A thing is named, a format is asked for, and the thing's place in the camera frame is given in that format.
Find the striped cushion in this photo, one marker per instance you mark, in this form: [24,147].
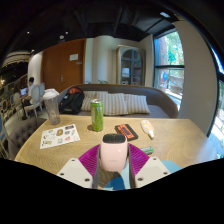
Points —
[88,100]
[116,104]
[137,104]

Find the clear shaker bottle white lid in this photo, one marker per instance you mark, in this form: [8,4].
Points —
[52,110]

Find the black framed window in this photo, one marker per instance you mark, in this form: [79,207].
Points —
[170,66]
[218,123]

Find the white sticker sheet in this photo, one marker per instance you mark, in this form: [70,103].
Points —
[60,136]

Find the black backpack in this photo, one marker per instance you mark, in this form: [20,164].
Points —
[71,101]

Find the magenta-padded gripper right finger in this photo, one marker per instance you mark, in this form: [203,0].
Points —
[150,168]

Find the green drink can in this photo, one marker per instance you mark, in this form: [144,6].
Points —
[97,116]

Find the cream white tube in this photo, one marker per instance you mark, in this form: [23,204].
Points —
[147,127]

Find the grey tufted chair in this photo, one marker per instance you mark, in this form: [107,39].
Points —
[21,135]

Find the grey curved sofa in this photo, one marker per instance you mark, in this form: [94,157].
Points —
[161,103]

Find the laptop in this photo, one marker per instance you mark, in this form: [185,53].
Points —
[24,91]

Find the person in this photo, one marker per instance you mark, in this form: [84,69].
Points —
[30,90]

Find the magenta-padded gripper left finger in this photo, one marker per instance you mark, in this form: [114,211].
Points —
[78,168]

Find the black box with orange print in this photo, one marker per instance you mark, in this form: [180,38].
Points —
[126,132]

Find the brown wooden door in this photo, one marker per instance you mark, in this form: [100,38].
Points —
[63,63]

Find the small green blue pack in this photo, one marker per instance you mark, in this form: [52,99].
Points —
[148,150]

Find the arched glass door cabinet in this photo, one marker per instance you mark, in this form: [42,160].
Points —
[130,65]

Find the pink computer mouse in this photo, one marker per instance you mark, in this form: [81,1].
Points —
[114,155]

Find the white chair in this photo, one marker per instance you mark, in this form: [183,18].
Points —
[35,98]

